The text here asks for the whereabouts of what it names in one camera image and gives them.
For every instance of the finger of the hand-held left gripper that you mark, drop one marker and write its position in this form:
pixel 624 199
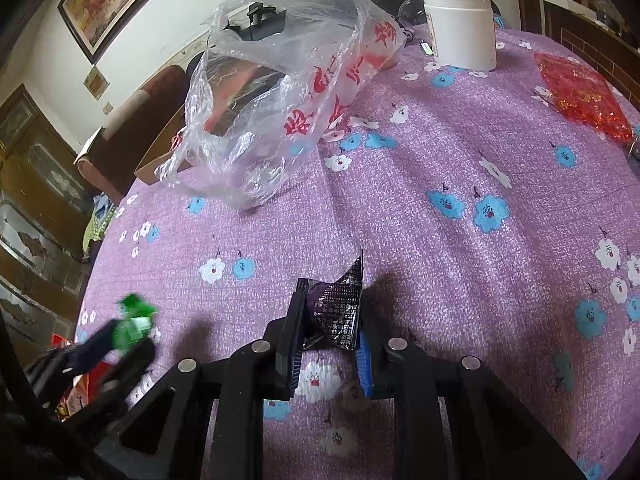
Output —
pixel 120 375
pixel 85 352

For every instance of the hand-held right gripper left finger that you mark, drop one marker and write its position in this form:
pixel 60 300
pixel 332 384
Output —
pixel 287 355

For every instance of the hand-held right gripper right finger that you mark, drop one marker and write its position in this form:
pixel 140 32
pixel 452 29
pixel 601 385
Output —
pixel 365 365

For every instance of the green candy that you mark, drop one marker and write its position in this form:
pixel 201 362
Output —
pixel 132 327

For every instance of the dark purple snack packet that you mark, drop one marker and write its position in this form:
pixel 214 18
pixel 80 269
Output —
pixel 335 310

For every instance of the green floral cloth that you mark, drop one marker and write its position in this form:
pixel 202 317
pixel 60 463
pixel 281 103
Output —
pixel 97 225

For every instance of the purple floral tablecloth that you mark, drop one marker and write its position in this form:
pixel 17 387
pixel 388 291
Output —
pixel 450 260

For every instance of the wooden door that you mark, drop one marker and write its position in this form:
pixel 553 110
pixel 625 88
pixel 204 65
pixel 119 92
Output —
pixel 40 200

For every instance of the brown cardboard box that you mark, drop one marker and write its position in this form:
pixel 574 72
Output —
pixel 155 160

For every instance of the brown armchair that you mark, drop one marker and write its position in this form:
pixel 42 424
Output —
pixel 130 130

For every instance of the clear plastic bag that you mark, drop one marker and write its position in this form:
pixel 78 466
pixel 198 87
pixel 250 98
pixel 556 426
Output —
pixel 280 110

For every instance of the small black white stick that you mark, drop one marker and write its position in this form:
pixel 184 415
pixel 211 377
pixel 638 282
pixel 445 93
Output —
pixel 426 48

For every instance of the black device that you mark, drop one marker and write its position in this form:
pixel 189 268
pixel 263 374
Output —
pixel 257 17

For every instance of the red patterned mesh bag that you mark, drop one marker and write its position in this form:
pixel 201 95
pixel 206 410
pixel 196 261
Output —
pixel 580 95

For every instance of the white plastic jar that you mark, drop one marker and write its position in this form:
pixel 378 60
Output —
pixel 460 30

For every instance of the wooden sideboard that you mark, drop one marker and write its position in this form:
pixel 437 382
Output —
pixel 590 35

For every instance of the white wall switch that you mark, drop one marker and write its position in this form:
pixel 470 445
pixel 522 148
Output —
pixel 108 108

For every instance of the small gold wall plaque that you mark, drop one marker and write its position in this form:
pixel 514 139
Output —
pixel 95 81

